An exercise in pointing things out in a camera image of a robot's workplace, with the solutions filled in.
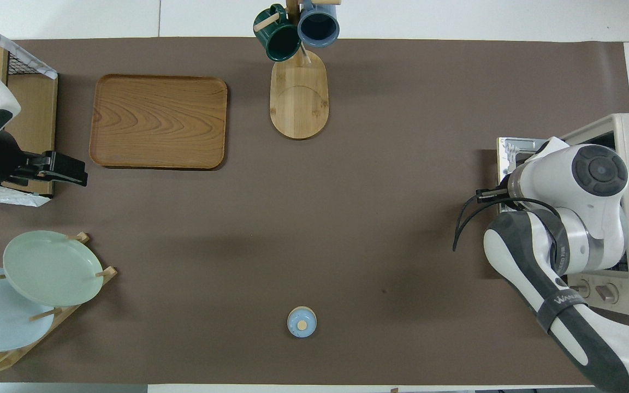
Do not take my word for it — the wire mesh wooden shelf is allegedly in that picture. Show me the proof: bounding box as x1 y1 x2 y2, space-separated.
0 14 57 207

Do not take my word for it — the brown table mat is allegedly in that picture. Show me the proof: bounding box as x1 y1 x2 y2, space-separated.
0 37 629 385

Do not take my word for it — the pale green plate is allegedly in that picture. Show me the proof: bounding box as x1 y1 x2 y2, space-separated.
3 230 104 307

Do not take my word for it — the wooden step shelf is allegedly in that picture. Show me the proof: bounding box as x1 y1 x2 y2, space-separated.
0 41 58 196

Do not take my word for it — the small blue dome lid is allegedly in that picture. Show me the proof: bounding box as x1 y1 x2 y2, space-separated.
287 306 317 338

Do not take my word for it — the dark green mug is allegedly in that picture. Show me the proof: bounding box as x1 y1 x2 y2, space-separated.
253 4 301 62

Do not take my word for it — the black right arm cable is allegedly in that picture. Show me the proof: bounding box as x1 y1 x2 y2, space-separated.
453 187 563 254

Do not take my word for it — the blue mug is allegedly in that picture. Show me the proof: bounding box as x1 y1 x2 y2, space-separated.
298 0 340 48

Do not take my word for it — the wooden serving tray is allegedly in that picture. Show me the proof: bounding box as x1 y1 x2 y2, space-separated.
89 74 228 170

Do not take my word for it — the black wire basket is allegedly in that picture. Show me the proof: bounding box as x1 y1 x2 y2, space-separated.
0 25 37 77

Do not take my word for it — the wooden plate rack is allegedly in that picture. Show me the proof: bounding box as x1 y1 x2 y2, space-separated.
0 232 117 374

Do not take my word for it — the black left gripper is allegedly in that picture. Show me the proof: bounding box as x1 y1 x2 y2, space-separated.
17 151 88 186

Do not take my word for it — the wooden mug tree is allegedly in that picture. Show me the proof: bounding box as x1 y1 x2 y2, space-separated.
253 0 341 140

